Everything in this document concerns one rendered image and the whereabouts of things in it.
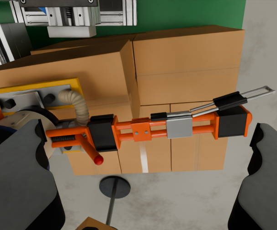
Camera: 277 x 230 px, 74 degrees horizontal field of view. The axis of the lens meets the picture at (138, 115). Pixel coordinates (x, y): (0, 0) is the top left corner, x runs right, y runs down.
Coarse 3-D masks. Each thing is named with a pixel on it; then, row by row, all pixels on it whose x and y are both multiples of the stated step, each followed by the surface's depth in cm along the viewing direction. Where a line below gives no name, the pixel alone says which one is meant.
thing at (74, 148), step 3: (63, 147) 71; (66, 147) 68; (69, 147) 67; (72, 147) 71; (75, 147) 71; (63, 150) 71; (66, 150) 71; (69, 150) 71; (72, 150) 71; (75, 150) 72; (78, 150) 72
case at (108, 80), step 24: (72, 48) 103; (96, 48) 84; (120, 48) 72; (0, 72) 72; (24, 72) 71; (48, 72) 71; (72, 72) 70; (96, 72) 70; (120, 72) 70; (96, 96) 75; (120, 96) 74; (120, 120) 80
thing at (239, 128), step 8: (224, 112) 48; (232, 112) 48; (240, 112) 47; (248, 112) 47; (216, 120) 48; (224, 120) 48; (232, 120) 48; (240, 120) 47; (248, 120) 47; (216, 128) 49; (224, 128) 49; (232, 128) 49; (240, 128) 49; (216, 136) 50; (224, 136) 50
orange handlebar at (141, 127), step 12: (132, 120) 52; (144, 120) 51; (192, 120) 50; (204, 120) 50; (48, 132) 54; (60, 132) 53; (72, 132) 53; (84, 132) 53; (144, 132) 52; (156, 132) 52; (192, 132) 51; (204, 132) 51; (60, 144) 55; (72, 144) 55
